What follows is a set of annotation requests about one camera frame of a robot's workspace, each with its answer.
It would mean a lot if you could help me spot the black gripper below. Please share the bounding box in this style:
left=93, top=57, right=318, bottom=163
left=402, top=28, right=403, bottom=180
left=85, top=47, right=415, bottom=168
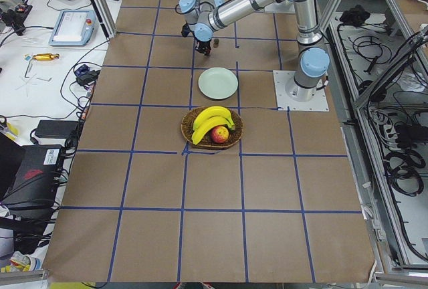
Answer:
left=195, top=40, right=211, bottom=54

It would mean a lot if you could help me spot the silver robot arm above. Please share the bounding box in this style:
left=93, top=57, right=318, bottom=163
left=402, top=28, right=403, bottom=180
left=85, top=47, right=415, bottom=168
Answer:
left=175, top=0, right=330, bottom=102

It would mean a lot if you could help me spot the light green plate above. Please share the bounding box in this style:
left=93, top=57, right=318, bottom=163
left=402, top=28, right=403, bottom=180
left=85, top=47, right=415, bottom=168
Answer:
left=198, top=67, right=238, bottom=100

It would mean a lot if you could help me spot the yellow banana bunch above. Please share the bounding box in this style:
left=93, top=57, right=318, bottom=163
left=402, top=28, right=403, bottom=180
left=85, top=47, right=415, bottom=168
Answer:
left=191, top=106, right=235, bottom=145

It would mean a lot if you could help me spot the brown wicker basket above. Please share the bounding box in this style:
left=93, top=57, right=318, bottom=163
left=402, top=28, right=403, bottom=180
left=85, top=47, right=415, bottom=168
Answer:
left=181, top=106, right=243, bottom=150

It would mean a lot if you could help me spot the red yellow apple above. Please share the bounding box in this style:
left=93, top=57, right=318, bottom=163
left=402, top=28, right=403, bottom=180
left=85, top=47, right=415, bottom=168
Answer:
left=211, top=126, right=229, bottom=144

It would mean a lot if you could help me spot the blue teach pendant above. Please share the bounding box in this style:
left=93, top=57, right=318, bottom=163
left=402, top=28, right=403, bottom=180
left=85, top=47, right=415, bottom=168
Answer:
left=48, top=10, right=97, bottom=47

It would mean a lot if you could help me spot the yellow metal tool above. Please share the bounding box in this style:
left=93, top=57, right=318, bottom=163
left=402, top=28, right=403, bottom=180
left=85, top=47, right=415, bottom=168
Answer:
left=24, top=53, right=60, bottom=62

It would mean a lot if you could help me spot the black power adapter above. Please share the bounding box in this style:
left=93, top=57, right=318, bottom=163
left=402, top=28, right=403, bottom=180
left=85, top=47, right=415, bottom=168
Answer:
left=34, top=120, right=78, bottom=139

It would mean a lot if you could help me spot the black computer tower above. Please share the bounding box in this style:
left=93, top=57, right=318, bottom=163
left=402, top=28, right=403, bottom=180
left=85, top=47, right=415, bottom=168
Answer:
left=1, top=144, right=65, bottom=210

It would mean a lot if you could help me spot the aluminium frame post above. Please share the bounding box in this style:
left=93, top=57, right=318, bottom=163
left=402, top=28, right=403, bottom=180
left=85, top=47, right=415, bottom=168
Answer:
left=90, top=0, right=117, bottom=39

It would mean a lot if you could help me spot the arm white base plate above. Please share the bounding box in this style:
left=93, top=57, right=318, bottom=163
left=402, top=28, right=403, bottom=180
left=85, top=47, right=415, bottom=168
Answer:
left=273, top=70, right=329, bottom=112

